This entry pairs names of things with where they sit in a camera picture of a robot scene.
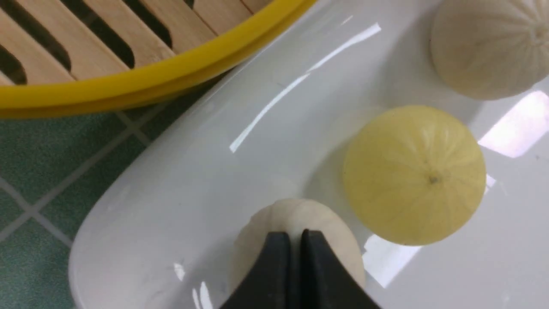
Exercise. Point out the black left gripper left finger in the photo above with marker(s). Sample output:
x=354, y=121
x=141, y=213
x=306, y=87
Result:
x=265, y=285

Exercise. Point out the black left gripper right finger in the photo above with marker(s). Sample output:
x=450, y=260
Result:
x=324, y=283

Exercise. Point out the white steamed bun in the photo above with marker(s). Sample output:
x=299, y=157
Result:
x=292, y=216

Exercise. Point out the yellow steamed bun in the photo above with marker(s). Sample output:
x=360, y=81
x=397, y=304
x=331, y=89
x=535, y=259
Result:
x=414, y=175

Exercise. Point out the beige steamed bun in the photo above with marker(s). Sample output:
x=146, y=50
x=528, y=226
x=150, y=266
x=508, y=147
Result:
x=490, y=49

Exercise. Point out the white square plate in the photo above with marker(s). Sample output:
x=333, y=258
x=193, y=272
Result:
x=277, y=127

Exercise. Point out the bamboo steamer basket yellow rim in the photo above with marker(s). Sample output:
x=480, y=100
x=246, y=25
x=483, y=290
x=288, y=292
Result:
x=69, y=57

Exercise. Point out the green checkered tablecloth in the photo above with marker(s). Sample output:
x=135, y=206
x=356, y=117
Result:
x=52, y=172

